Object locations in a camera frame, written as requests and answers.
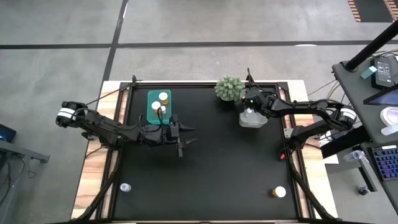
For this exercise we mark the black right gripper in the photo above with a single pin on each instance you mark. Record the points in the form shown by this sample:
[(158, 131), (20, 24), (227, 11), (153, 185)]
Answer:
[(256, 99)]

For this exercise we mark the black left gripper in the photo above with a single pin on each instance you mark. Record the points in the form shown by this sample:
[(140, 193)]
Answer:
[(172, 135)]

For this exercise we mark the wide amber pill bottle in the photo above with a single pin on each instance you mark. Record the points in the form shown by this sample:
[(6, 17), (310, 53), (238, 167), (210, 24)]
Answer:
[(280, 191), (155, 105)]

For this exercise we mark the amber bottle with colourful capsules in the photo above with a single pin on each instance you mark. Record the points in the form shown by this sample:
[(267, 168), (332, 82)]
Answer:
[(163, 96)]

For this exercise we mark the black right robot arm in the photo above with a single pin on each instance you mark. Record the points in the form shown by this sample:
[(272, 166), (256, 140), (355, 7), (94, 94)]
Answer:
[(298, 107)]

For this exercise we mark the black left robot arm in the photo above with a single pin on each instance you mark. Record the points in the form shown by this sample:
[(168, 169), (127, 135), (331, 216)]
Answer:
[(102, 127)]

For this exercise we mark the teal plastic bin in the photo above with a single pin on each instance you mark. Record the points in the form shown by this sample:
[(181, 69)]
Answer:
[(152, 115)]

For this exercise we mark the potted green succulent plant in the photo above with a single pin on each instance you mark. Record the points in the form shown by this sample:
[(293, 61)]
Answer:
[(229, 88)]

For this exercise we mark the red clamp knob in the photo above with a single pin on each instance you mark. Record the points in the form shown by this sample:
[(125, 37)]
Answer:
[(282, 156)]

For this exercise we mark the clear plastic bottle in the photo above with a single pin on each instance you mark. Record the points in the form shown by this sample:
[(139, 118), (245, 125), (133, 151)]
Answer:
[(125, 187)]

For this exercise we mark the white paper sheet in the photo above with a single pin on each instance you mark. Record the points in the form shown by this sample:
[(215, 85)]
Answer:
[(332, 159)]

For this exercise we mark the dark grey side desk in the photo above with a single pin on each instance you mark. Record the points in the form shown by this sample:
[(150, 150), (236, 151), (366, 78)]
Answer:
[(354, 90)]

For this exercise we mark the clear water bottle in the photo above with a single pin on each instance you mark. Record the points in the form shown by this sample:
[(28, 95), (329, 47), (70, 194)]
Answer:
[(353, 156)]

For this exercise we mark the small teal box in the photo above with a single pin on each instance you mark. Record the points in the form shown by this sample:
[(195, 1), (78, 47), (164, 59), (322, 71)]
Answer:
[(368, 72)]

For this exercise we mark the black round pole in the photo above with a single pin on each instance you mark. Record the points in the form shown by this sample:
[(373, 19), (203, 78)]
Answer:
[(373, 46)]

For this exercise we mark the black power adapter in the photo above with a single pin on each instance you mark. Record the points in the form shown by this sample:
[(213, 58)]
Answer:
[(384, 73)]

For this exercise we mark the white tape roll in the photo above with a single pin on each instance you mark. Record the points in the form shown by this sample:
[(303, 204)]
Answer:
[(387, 115)]

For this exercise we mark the dark tablet screen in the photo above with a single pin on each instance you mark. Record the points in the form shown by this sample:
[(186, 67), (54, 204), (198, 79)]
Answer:
[(388, 97)]

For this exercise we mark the black caster wheel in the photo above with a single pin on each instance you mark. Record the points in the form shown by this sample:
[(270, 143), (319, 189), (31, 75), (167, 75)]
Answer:
[(363, 190)]

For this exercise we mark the black mat red striped edge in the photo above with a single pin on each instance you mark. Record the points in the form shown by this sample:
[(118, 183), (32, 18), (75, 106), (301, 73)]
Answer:
[(370, 9)]

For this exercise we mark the backlit computer keyboard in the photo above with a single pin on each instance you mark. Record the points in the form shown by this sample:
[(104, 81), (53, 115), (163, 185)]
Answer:
[(387, 163)]

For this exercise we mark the blue device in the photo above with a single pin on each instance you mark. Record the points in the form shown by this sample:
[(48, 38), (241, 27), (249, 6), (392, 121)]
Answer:
[(6, 133)]

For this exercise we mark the black aluminium rig frame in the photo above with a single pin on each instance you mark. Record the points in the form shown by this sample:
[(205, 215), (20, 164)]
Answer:
[(199, 84)]

